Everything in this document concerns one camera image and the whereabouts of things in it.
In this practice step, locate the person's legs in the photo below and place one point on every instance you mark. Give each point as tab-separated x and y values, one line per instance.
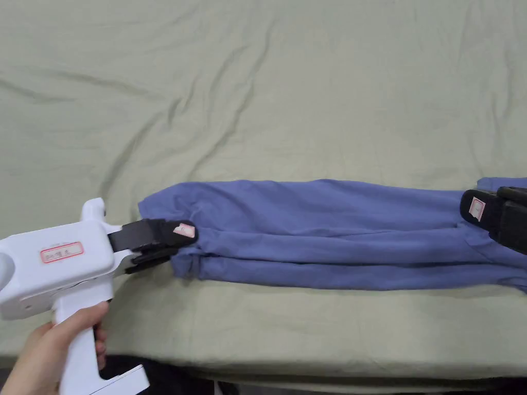
173	378

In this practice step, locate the blue garment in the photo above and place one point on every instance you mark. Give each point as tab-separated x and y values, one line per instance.
321	230

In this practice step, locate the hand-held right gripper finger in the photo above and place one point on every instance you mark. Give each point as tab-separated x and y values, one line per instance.
502	222
514	192

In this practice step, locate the person's left hand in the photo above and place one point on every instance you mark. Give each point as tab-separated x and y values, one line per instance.
33	362

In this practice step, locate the bed with pale green sheet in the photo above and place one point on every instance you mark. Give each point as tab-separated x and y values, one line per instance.
263	90

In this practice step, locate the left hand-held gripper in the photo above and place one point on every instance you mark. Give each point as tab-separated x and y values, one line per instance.
57	267

